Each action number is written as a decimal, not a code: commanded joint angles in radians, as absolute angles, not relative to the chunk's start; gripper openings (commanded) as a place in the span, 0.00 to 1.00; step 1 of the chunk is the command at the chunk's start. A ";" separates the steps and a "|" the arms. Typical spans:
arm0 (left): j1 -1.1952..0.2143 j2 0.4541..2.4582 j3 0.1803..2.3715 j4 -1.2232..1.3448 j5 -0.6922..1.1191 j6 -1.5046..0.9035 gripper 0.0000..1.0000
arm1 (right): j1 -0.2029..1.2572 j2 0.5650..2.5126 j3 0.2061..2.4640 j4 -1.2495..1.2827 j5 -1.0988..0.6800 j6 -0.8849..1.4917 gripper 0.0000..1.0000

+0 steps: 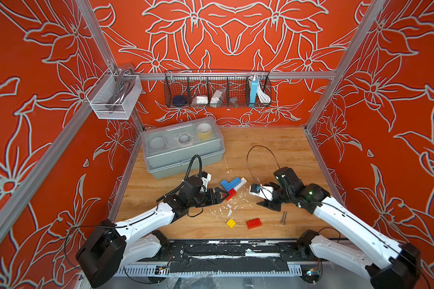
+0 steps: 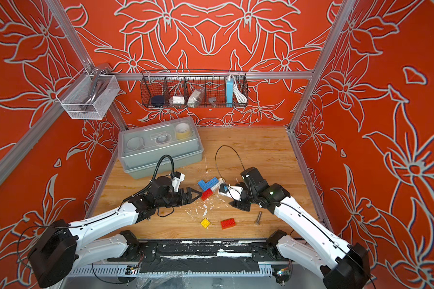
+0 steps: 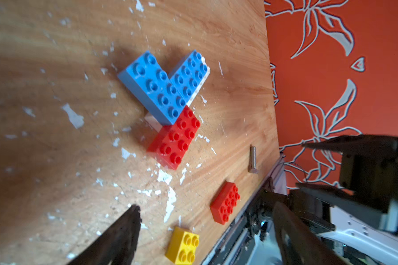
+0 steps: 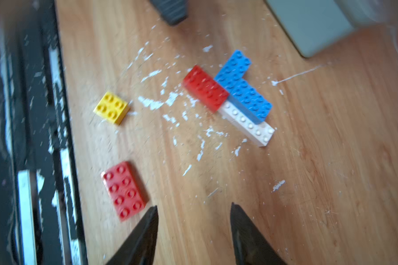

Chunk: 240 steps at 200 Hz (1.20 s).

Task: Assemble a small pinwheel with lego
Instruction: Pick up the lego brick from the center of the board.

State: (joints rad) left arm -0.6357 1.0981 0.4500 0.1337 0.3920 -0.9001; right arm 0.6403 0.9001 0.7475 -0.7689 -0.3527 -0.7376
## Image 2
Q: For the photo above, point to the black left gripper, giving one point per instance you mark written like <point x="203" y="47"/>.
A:
<point x="188" y="196"/>

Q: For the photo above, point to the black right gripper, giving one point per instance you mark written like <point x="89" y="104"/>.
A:
<point x="239" y="205"/>

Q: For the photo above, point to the blue lego brick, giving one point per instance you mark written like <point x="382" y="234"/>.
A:
<point x="214" y="181"/>
<point x="204" y="185"/>

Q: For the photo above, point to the red lego brick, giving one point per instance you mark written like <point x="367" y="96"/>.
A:
<point x="228" y="223"/>
<point x="206" y="194"/>

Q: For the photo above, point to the white lego brick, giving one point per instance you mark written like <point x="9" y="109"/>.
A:
<point x="217" y="185"/>

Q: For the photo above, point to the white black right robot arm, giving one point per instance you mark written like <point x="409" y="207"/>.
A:
<point x="339" y="264"/>

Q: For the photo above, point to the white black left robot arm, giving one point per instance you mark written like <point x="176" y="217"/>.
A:
<point x="66" y="246"/>

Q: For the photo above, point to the yellow lego brick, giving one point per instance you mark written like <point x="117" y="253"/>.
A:
<point x="205" y="223"/>

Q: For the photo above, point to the metal bolt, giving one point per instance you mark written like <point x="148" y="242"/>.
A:
<point x="257" y="222"/>

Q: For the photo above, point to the yellow tape roll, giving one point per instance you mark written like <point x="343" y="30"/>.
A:
<point x="183" y="131"/>

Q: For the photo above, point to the grey translucent plastic storage box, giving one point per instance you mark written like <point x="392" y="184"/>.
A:
<point x="140" y="149"/>

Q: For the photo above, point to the white box in basket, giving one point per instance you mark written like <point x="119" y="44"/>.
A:
<point x="177" y="100"/>

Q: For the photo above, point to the white packet in basket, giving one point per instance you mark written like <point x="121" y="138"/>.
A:
<point x="195" y="98"/>

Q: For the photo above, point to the dark blue round object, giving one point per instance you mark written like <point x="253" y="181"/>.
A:
<point x="158" y="101"/>

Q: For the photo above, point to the light blue box in basket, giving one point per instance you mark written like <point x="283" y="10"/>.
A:
<point x="229" y="82"/>

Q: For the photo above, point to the metal tongs in bin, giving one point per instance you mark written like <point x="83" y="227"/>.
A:
<point x="95" y="86"/>

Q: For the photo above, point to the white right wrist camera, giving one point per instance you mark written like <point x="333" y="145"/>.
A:
<point x="233" y="192"/>

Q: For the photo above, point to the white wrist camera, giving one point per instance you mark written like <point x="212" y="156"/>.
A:
<point x="177" y="179"/>
<point x="233" y="192"/>

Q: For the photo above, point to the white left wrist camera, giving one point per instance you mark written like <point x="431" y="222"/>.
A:
<point x="177" y="179"/>

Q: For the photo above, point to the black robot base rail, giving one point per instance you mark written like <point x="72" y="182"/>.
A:
<point x="203" y="256"/>

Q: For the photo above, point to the black wire wall basket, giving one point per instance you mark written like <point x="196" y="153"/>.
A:
<point x="178" y="82"/>

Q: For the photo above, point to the clear plastic wall bin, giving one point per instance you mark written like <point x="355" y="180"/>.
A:
<point x="72" y="99"/>

